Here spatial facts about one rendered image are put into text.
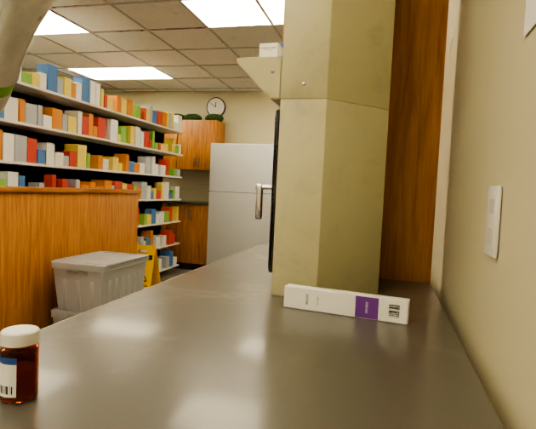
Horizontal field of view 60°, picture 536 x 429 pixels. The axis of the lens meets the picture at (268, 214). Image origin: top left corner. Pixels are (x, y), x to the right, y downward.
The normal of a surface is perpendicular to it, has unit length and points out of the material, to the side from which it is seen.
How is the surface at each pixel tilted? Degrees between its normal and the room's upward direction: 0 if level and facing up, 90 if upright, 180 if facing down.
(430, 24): 90
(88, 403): 0
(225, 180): 90
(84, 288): 96
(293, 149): 90
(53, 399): 0
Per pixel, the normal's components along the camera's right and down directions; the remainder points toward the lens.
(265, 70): -0.25, 0.04
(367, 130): 0.51, 0.07
